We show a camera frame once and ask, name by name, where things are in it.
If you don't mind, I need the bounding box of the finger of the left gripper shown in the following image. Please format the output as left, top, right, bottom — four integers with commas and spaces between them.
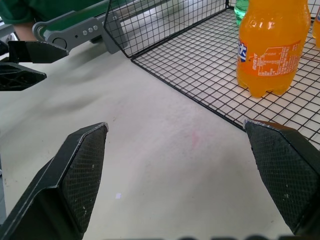
7, 40, 70, 64
0, 61, 48, 93

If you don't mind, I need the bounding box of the green soda bottle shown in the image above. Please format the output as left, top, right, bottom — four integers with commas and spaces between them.
234, 0, 251, 27

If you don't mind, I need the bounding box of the person in green shirt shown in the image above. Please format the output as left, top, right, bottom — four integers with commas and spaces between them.
0, 0, 111, 25

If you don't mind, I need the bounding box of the black wire basket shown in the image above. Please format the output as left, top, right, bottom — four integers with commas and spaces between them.
102, 0, 320, 151

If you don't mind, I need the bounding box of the orange soda bottle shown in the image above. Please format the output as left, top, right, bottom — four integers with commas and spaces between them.
311, 6, 320, 48
236, 0, 312, 98

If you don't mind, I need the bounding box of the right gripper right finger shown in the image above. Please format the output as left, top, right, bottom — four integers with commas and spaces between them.
243, 118, 320, 240

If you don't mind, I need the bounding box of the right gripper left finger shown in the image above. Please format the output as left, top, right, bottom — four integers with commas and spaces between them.
0, 121, 110, 240

